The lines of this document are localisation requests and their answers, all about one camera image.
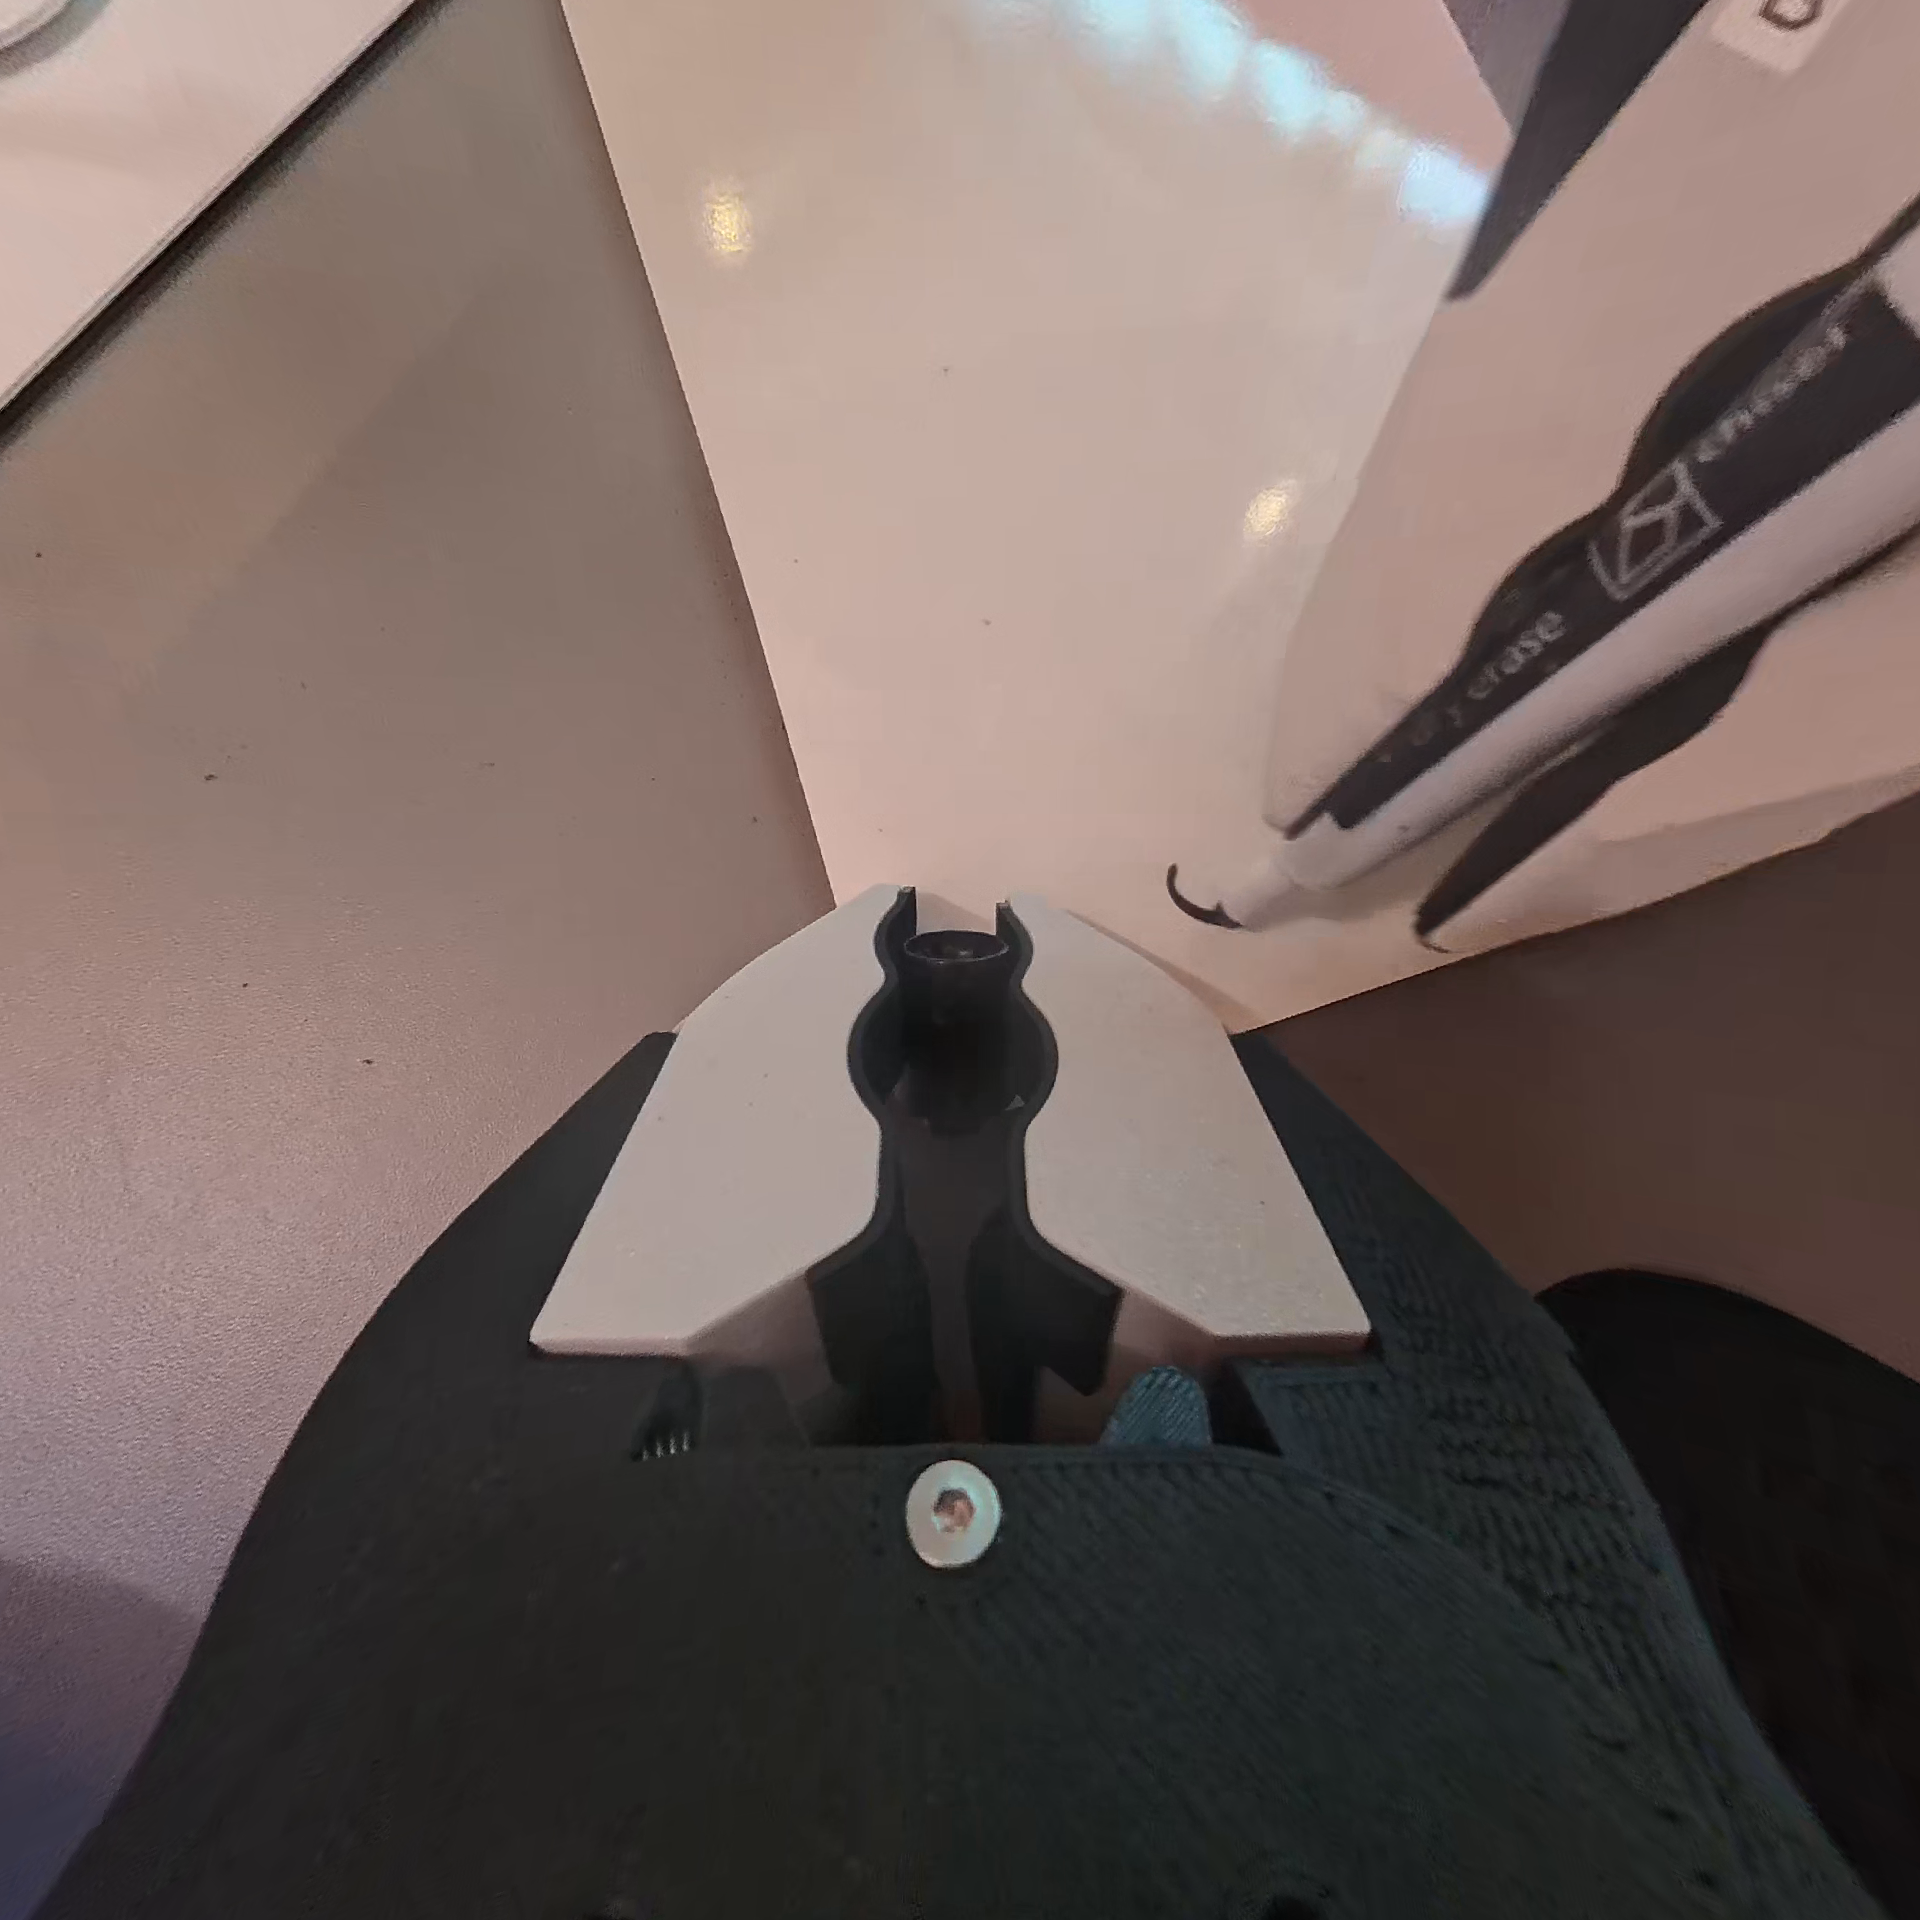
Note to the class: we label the black marker cap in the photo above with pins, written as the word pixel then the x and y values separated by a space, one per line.
pixel 952 976

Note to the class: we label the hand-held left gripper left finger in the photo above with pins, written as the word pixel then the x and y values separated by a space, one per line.
pixel 703 1170

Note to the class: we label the white whiteboard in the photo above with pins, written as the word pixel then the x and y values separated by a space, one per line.
pixel 976 449

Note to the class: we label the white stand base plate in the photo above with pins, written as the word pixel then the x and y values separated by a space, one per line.
pixel 122 120

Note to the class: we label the person's dark clothing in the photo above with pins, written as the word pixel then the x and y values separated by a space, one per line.
pixel 1802 1501

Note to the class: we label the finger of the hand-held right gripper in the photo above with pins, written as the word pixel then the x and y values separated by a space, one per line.
pixel 1502 449
pixel 1770 750

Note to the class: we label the black dry-erase marker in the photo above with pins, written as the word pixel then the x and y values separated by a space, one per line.
pixel 1650 600

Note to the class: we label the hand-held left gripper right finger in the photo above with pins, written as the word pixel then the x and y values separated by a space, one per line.
pixel 1200 1170

